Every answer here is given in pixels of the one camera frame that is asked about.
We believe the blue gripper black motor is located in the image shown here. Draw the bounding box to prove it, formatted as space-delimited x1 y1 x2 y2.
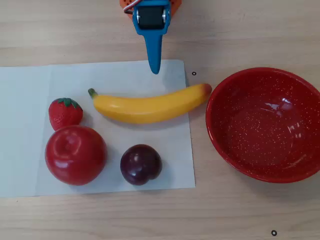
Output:
132 0 172 75

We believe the yellow plastic banana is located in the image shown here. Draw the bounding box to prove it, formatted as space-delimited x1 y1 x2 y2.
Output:
87 83 213 125

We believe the red speckled bowl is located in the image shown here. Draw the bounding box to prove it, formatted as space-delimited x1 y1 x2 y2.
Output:
205 66 320 184

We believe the red plastic strawberry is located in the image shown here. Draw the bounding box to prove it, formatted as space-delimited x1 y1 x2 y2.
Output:
48 97 84 132

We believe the dark purple plastic plum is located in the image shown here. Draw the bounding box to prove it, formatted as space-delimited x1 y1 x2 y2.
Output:
119 143 163 186

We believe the red plastic apple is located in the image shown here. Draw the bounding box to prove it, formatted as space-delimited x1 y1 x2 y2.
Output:
44 124 109 187

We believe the white paper sheet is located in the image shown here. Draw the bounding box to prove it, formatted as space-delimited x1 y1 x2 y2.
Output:
0 59 197 199

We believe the white red servo cable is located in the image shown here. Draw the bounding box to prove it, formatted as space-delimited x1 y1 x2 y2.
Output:
123 0 141 15

